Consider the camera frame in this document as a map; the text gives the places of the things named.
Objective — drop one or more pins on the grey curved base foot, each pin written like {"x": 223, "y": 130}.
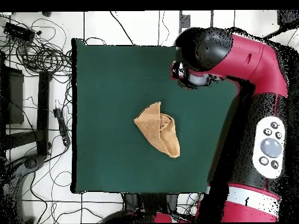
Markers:
{"x": 30, "y": 163}

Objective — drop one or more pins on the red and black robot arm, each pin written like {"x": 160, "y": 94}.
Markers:
{"x": 252, "y": 60}

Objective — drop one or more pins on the black electronics box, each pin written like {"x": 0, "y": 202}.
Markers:
{"x": 17, "y": 31}

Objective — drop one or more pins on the small dark round object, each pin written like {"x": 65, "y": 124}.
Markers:
{"x": 46, "y": 13}

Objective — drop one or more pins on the tan terry towel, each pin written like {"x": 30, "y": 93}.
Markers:
{"x": 154, "y": 130}

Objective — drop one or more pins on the dark tripod rod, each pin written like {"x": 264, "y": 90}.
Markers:
{"x": 287, "y": 19}

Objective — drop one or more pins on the dark flat box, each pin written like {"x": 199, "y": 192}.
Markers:
{"x": 14, "y": 98}

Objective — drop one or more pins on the dark green table cloth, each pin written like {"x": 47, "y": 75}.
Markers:
{"x": 105, "y": 81}

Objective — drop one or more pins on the black upright bar stand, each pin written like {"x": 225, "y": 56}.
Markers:
{"x": 43, "y": 112}

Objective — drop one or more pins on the black power strip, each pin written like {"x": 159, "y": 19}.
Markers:
{"x": 62, "y": 126}

